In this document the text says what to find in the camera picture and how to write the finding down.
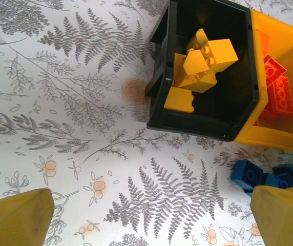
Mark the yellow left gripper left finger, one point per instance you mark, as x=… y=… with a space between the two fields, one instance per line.
x=13 y=220

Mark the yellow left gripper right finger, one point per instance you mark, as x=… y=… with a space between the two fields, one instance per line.
x=284 y=220

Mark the orange lego brick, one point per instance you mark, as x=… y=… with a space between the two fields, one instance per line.
x=274 y=70
x=283 y=96

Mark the yellow lego brick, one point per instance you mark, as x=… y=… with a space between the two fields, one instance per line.
x=200 y=38
x=202 y=83
x=195 y=64
x=178 y=100
x=222 y=53

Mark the blue lego brick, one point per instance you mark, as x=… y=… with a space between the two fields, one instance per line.
x=269 y=180
x=247 y=175
x=288 y=174

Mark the yellow plastic bin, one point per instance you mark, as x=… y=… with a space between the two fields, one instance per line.
x=269 y=138

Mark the black plastic bin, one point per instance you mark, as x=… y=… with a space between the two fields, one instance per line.
x=187 y=128

